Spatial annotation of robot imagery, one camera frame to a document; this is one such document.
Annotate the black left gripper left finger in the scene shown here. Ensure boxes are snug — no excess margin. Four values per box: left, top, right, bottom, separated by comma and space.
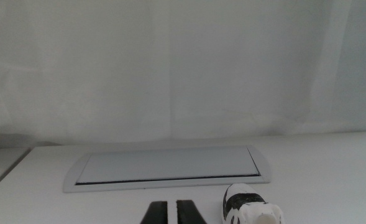
140, 200, 168, 224

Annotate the white and black toy shoe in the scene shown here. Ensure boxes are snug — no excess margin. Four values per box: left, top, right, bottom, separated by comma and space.
221, 183, 285, 224

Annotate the grey table cable hatch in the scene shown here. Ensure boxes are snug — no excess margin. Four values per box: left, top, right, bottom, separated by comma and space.
63, 144, 272, 194

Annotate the white backdrop curtain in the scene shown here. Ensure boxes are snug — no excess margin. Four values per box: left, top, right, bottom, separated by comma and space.
0, 0, 366, 150

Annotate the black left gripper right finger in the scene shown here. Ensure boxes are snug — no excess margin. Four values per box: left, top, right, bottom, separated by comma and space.
176, 199, 208, 224

